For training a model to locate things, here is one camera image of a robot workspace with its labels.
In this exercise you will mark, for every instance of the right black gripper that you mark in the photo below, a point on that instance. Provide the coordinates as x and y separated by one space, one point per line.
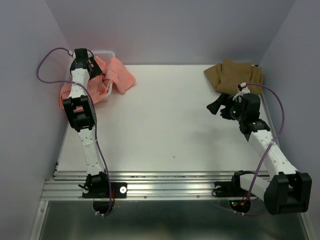
224 99

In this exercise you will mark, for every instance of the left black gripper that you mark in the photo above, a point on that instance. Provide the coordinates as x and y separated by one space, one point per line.
95 71

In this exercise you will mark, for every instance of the tan brown skirt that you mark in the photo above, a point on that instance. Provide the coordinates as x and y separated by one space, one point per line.
226 76

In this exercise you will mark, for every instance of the pink skirt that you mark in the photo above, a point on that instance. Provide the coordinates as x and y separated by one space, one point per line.
114 73

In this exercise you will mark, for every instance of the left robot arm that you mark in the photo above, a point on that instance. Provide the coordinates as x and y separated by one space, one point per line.
81 115

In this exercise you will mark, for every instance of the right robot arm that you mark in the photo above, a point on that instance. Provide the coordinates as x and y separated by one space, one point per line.
288 190

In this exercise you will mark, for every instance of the white perforated plastic basket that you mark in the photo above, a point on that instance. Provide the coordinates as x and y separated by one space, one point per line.
105 56

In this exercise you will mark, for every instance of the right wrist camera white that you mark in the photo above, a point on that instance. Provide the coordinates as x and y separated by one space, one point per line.
242 90

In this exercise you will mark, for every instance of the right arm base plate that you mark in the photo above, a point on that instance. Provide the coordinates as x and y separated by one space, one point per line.
223 189

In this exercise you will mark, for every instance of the aluminium mounting rail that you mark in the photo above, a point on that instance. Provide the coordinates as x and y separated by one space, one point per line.
141 186

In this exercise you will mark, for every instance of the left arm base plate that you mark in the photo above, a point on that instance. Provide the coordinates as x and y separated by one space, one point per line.
118 191

